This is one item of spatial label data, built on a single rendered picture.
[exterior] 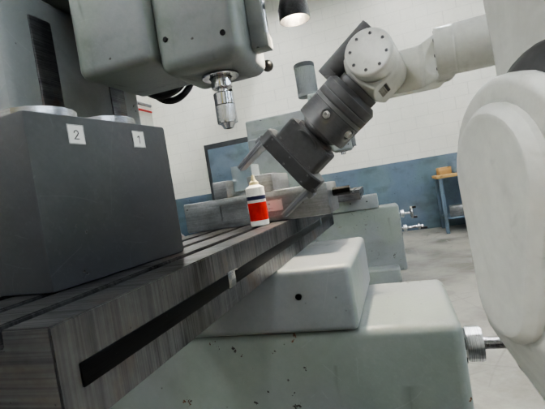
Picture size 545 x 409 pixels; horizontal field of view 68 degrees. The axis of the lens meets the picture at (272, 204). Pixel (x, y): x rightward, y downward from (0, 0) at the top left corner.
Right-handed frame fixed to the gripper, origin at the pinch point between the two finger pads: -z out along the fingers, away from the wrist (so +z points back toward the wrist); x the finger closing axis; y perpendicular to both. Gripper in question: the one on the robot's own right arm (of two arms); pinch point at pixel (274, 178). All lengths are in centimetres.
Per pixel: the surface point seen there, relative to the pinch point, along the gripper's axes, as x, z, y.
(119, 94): 57, -27, -35
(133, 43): 44.8, -5.6, -12.0
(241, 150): 221, -200, -656
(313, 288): -17.7, -10.8, -7.0
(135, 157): 11.9, -6.7, 17.8
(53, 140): 14.1, -6.2, 29.4
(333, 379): -32.3, -20.2, -7.5
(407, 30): 150, 147, -685
